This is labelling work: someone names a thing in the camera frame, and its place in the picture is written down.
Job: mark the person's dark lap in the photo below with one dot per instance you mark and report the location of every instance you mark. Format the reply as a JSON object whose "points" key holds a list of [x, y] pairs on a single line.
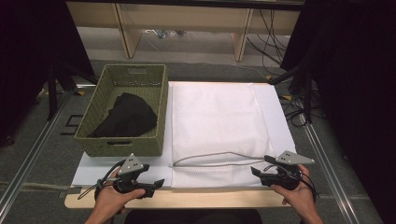
{"points": [[193, 217]]}

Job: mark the black curtain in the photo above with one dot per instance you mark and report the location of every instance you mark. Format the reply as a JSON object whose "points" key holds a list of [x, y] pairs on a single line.
{"points": [[28, 56], [358, 93]]}

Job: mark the aluminium floor rail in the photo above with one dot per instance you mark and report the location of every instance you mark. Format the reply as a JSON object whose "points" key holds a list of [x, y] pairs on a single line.
{"points": [[330, 174], [31, 155]]}

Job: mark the white mesh laundry bag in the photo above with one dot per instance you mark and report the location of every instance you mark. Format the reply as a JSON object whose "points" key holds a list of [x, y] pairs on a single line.
{"points": [[214, 118]]}

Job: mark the person's right hand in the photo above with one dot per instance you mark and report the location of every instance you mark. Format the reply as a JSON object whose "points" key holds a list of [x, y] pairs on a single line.
{"points": [[295, 196]]}

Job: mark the green woven basket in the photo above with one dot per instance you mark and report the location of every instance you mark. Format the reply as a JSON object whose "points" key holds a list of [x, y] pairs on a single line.
{"points": [[93, 124]]}

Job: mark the black metal stand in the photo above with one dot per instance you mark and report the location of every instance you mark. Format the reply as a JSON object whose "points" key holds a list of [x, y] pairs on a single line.
{"points": [[52, 93], [308, 96]]}

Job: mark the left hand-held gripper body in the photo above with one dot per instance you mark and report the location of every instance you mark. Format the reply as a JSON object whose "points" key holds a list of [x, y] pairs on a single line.
{"points": [[130, 166]]}

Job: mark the person's left hand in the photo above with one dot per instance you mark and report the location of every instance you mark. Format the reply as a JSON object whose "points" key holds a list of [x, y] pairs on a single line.
{"points": [[109, 196]]}

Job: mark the light wooden shelf unit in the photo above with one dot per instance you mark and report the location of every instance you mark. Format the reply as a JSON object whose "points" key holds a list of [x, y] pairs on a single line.
{"points": [[183, 17]]}

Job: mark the clear plastic wrap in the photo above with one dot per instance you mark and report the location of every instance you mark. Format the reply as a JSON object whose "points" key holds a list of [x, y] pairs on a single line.
{"points": [[165, 33]]}

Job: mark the black cloth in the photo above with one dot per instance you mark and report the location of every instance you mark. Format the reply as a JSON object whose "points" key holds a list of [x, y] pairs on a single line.
{"points": [[127, 118]]}

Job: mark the white table mat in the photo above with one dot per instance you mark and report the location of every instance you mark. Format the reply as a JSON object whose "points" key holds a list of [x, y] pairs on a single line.
{"points": [[280, 109]]}

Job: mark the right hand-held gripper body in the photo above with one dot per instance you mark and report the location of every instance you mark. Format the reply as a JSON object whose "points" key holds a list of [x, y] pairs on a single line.
{"points": [[288, 174]]}

